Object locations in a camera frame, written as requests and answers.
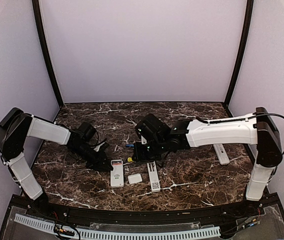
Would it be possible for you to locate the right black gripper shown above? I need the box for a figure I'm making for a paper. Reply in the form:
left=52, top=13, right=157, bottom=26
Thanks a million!
left=132, top=137, right=167, bottom=163

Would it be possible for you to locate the white square battery cover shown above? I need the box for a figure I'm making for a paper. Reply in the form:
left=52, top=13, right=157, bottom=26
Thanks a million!
left=127, top=173, right=143, bottom=185

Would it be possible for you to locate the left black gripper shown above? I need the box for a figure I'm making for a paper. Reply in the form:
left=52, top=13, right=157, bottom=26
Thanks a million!
left=70, top=142, right=113, bottom=172

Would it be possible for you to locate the yellow handled screwdriver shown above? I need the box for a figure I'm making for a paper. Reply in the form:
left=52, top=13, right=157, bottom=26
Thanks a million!
left=127, top=157, right=135, bottom=163

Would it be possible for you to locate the black front rail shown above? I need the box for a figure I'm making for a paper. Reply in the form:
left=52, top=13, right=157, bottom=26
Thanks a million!
left=24, top=197, right=263, bottom=227

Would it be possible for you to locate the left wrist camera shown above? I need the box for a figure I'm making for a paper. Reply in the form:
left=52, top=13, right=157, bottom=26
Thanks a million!
left=93, top=138, right=107, bottom=152

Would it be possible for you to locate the white TCL air-conditioner remote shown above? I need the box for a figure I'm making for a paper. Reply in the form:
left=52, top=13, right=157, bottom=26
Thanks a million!
left=110, top=159, right=124, bottom=188

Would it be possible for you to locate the white slotted cable duct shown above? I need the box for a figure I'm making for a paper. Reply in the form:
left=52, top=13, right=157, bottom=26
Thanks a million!
left=14, top=213, right=221, bottom=240

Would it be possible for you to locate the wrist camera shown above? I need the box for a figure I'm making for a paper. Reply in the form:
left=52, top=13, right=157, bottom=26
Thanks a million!
left=135, top=126, right=153, bottom=145
left=93, top=138, right=107, bottom=152

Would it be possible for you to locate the left black frame post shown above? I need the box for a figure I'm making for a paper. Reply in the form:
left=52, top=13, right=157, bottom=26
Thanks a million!
left=31, top=0, right=64, bottom=108

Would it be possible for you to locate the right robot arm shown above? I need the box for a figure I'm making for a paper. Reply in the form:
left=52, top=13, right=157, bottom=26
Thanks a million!
left=132, top=107, right=284, bottom=217

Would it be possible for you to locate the slim white remote control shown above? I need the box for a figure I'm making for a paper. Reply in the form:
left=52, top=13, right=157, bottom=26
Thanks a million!
left=146, top=161, right=161, bottom=193

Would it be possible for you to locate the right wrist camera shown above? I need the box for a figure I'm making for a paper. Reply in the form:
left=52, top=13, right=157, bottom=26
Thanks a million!
left=135, top=126, right=153, bottom=145

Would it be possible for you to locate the right black frame post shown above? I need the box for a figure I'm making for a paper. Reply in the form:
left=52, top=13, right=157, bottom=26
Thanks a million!
left=223, top=0, right=254, bottom=108

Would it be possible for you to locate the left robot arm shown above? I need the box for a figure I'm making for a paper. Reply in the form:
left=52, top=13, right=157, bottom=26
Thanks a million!
left=0, top=107, right=114, bottom=218

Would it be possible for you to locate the white remote at right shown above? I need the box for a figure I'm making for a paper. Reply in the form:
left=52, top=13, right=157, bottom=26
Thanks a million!
left=213, top=144, right=230, bottom=165

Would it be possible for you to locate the black frame post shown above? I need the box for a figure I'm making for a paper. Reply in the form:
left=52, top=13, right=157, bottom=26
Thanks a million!
left=223, top=0, right=254, bottom=108
left=31, top=0, right=64, bottom=108

